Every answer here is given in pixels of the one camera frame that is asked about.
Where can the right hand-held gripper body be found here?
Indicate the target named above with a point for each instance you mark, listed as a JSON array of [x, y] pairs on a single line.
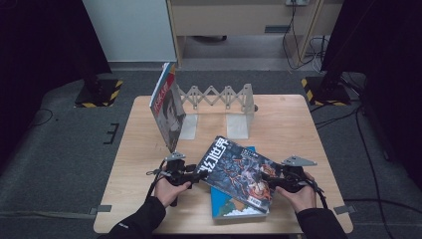
[[295, 176]]

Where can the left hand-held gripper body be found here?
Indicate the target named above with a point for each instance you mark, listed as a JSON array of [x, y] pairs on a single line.
[[177, 172]]

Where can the dark illustrated magazine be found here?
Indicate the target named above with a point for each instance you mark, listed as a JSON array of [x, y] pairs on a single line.
[[239, 171]]

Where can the blue book with map picture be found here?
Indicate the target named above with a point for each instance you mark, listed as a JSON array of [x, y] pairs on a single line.
[[229, 207]]

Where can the grey portrait magazine red label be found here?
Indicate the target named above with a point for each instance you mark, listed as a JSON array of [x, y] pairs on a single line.
[[169, 109]]

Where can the grey expandable metal book rack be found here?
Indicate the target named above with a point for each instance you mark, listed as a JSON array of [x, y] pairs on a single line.
[[229, 99]]

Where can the person's left hand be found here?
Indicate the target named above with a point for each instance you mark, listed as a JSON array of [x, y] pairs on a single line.
[[167, 192]]

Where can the person's right hand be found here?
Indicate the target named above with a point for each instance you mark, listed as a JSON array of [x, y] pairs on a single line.
[[300, 199]]

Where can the grey tape piece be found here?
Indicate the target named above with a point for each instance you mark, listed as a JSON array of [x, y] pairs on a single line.
[[101, 209], [345, 209]]

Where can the black stand base yellow stripes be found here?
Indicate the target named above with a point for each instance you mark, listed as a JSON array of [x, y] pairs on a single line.
[[323, 96], [107, 96]]

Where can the dark curtain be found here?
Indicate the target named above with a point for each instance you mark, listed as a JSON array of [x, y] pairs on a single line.
[[391, 83], [40, 66]]

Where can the white panel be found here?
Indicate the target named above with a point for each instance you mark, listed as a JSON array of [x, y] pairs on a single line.
[[129, 30]]

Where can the light wooden desk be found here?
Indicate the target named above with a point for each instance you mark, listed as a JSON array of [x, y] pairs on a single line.
[[232, 18]]

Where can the white power outlet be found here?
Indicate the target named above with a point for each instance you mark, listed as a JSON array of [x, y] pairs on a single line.
[[297, 2]]

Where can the black stand post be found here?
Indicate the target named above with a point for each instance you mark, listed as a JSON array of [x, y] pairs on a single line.
[[333, 76], [93, 83]]

